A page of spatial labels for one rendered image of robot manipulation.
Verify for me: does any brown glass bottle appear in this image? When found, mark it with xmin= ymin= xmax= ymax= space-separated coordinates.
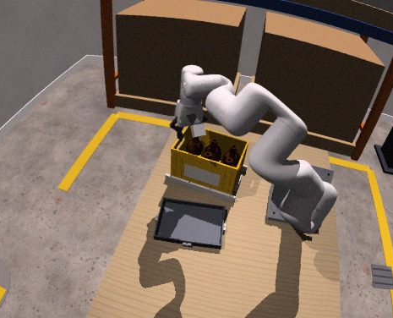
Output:
xmin=205 ymin=139 xmax=221 ymax=162
xmin=222 ymin=145 xmax=240 ymax=167
xmin=224 ymin=157 xmax=232 ymax=166

